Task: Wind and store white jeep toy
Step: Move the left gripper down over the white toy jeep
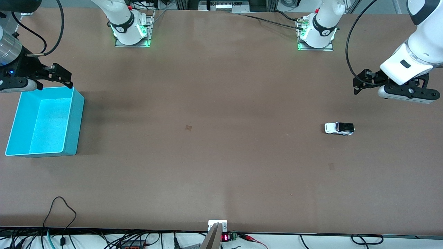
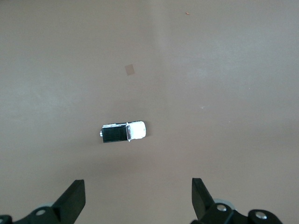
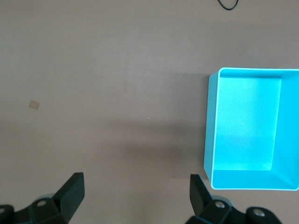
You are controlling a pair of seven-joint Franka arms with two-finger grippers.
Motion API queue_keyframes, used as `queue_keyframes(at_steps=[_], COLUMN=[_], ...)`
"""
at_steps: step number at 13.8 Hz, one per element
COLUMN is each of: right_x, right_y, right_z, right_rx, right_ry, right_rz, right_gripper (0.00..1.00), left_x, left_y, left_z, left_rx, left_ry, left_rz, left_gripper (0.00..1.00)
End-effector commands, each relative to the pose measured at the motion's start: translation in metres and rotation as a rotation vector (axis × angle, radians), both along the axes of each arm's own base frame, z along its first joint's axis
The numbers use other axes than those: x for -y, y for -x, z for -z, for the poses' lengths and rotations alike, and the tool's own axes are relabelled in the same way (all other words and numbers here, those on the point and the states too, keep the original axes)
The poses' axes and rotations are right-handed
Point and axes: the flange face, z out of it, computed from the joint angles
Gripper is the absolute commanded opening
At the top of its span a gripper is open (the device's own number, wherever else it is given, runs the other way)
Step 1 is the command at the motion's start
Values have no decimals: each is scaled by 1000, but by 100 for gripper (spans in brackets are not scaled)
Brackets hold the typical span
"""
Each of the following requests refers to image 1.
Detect cyan plastic bin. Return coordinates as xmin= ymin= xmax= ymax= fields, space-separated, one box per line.
xmin=5 ymin=86 xmax=85 ymax=158

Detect red black clip leads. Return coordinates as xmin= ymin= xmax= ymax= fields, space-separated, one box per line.
xmin=238 ymin=233 xmax=269 ymax=249

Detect black coiled cable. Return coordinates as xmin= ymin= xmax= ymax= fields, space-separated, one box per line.
xmin=351 ymin=234 xmax=384 ymax=246

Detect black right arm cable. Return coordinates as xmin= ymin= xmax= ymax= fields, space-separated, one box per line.
xmin=10 ymin=0 xmax=65 ymax=57

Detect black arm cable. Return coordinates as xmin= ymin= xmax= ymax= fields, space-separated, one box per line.
xmin=10 ymin=0 xmax=65 ymax=57
xmin=345 ymin=0 xmax=379 ymax=87

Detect thin black looped cable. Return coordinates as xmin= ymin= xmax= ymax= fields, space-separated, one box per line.
xmin=43 ymin=196 xmax=77 ymax=247

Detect long black table cable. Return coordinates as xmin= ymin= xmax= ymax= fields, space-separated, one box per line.
xmin=239 ymin=13 xmax=306 ymax=31

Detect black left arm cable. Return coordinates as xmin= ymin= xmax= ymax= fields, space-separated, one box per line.
xmin=345 ymin=0 xmax=379 ymax=87

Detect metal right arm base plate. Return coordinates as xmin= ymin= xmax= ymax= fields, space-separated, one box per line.
xmin=115 ymin=10 xmax=155 ymax=48

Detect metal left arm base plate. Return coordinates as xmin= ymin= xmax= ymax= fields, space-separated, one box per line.
xmin=297 ymin=16 xmax=334 ymax=52

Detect short black table cable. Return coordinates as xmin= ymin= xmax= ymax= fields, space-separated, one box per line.
xmin=273 ymin=10 xmax=300 ymax=22

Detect aluminium frame with white module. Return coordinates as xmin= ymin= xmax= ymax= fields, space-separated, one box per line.
xmin=198 ymin=0 xmax=250 ymax=14

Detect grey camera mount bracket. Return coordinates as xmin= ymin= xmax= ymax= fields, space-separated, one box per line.
xmin=199 ymin=220 xmax=228 ymax=249

